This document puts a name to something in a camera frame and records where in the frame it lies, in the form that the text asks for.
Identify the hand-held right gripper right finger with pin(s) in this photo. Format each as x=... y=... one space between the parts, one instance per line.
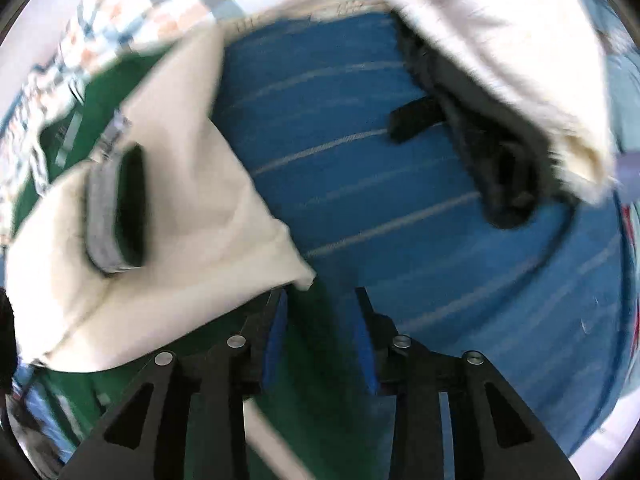
x=367 y=347

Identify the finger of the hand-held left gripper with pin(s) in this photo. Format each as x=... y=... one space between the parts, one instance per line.
x=415 y=120

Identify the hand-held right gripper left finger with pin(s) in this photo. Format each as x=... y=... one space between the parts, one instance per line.
x=275 y=340

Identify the green jacket with cream sleeves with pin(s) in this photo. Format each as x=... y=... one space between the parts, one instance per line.
x=175 y=210

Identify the blue striped bedsheet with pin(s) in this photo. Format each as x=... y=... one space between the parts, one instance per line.
x=350 y=185

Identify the light teal cloth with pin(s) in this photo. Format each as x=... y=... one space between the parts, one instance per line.
x=617 y=90

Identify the plaid blanket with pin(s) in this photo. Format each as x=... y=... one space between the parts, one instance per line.
x=125 y=5

